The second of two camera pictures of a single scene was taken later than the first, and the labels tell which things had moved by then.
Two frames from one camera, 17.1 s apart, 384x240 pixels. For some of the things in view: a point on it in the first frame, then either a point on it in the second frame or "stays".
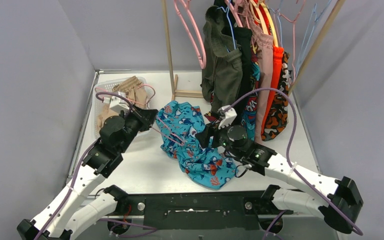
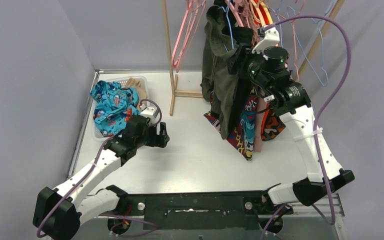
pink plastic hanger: (186, 3) -> (189, 5)
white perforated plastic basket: (98, 102) stays
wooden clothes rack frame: (176, 94) stays
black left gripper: (147, 116) -> (157, 136)
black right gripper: (211, 130) -> (242, 56)
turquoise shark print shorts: (179, 123) -> (114, 106)
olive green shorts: (222, 68) stays
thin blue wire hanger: (232, 34) stays
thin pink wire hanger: (180, 140) -> (193, 37)
